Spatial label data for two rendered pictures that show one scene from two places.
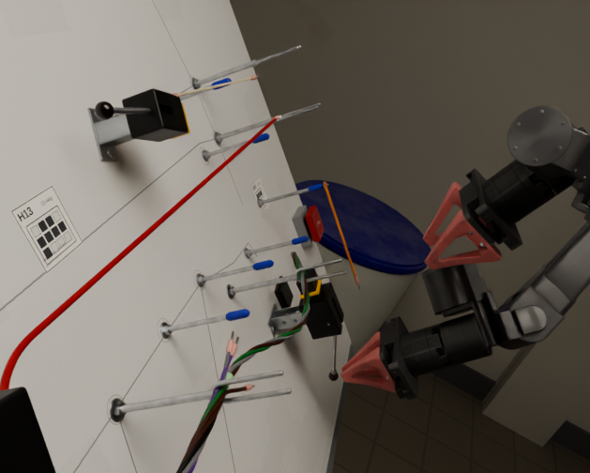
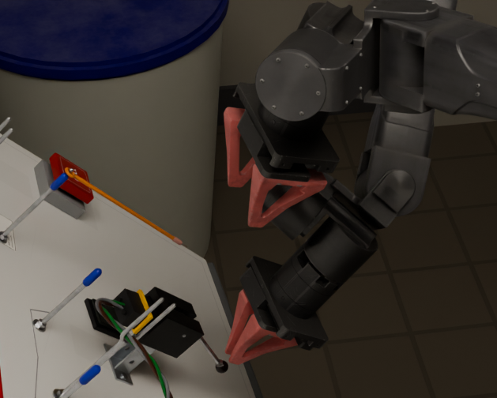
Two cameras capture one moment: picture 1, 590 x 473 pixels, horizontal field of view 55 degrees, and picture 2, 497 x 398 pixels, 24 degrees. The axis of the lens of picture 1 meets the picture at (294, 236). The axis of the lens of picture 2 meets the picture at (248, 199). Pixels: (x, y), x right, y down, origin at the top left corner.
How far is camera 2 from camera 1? 0.46 m
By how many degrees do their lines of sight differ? 20
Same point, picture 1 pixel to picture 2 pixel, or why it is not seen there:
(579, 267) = not seen: hidden behind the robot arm
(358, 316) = (178, 138)
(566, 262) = not seen: hidden behind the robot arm
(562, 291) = (412, 127)
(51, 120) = not seen: outside the picture
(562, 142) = (317, 86)
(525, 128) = (272, 82)
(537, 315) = (400, 182)
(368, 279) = (158, 84)
